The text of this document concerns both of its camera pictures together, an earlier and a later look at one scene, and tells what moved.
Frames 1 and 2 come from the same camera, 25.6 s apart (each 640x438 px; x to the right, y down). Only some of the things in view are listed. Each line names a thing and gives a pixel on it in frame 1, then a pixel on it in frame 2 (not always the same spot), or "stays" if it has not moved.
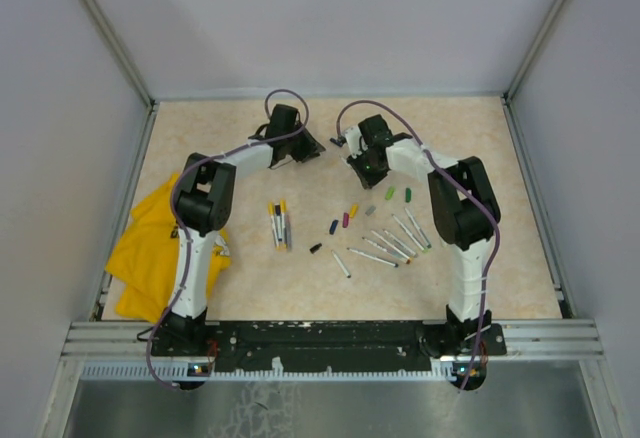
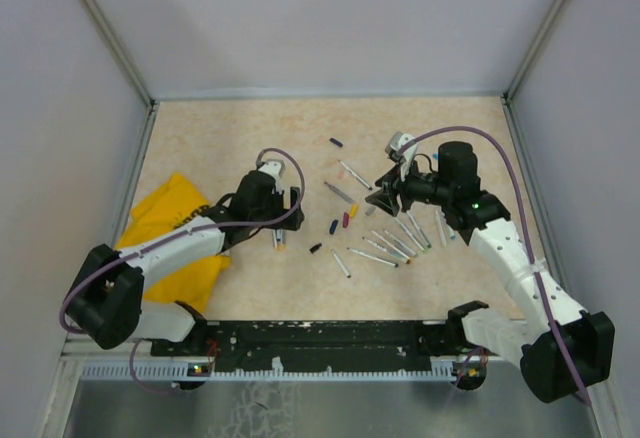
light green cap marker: (419, 228) -> (414, 239)
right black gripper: (367, 181) -> (393, 175)
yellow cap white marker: (391, 248) stays
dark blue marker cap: (333, 226) stays
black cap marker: (340, 263) stays
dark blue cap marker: (374, 258) stays
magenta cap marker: (385, 249) stays
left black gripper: (309, 149) -> (289, 222)
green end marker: (409, 233) stays
